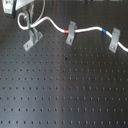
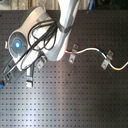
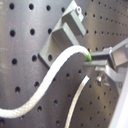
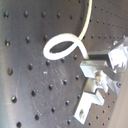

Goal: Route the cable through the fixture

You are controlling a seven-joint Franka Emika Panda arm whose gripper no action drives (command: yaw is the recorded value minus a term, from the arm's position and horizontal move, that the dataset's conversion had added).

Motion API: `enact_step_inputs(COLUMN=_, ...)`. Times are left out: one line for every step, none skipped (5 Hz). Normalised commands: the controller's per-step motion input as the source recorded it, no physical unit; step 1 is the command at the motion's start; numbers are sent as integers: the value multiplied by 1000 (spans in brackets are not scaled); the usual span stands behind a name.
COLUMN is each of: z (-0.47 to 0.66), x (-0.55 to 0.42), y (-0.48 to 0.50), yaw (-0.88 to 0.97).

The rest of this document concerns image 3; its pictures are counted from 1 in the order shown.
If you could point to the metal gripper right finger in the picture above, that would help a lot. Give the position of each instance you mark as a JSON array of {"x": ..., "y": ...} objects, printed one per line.
[{"x": 116, "y": 55}]

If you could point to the grey metal cable clip fixture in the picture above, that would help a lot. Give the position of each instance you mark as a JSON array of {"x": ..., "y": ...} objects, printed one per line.
[{"x": 64, "y": 33}]

